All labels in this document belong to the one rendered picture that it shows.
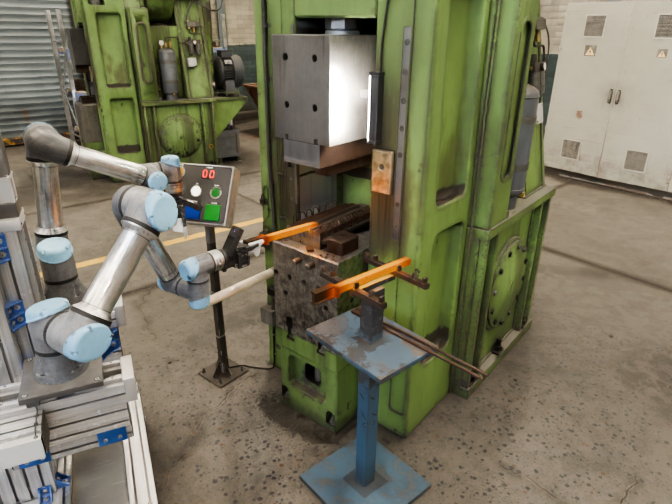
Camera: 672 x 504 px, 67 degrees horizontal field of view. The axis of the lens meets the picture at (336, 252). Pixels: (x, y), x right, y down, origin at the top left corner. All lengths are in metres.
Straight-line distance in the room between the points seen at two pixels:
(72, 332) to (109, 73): 5.49
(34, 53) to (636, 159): 8.77
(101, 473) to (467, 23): 2.25
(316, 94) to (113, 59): 5.00
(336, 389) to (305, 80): 1.35
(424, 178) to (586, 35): 5.45
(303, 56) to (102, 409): 1.41
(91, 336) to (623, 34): 6.47
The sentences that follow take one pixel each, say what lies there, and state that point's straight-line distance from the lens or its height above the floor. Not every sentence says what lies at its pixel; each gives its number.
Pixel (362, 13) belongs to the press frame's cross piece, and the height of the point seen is 1.84.
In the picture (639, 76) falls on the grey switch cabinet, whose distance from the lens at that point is 6.99.
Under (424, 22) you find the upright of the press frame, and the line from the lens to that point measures 1.92.
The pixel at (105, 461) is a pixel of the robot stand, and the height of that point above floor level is 0.21.
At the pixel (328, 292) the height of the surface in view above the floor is 1.00.
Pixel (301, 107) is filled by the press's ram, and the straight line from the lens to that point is 2.09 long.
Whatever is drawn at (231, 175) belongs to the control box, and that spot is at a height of 1.16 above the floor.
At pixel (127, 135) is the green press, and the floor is 0.55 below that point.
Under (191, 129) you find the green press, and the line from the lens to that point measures 6.99.
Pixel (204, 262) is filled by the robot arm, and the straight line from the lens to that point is 1.82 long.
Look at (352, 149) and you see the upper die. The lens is 2.22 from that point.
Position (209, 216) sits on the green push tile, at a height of 0.99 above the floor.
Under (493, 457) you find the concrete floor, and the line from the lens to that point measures 2.60.
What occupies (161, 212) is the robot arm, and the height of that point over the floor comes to 1.28.
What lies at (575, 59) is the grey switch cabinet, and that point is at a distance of 7.30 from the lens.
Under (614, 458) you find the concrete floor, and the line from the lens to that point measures 2.81.
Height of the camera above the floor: 1.79
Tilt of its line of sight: 24 degrees down
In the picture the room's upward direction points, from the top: 1 degrees clockwise
